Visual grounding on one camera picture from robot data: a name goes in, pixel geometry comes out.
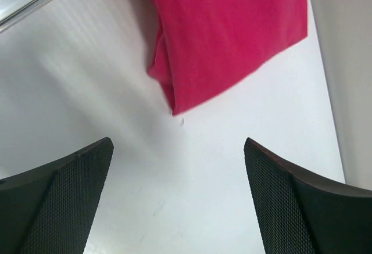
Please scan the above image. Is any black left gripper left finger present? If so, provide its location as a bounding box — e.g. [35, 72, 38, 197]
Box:
[1, 137, 114, 254]

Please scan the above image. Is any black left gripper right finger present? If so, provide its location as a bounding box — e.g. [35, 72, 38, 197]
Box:
[244, 138, 371, 253]

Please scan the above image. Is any pink-red t-shirt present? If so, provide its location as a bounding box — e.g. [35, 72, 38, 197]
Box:
[148, 0, 308, 115]

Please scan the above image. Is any aluminium table edge rail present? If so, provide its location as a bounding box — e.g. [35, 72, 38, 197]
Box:
[0, 0, 88, 33]

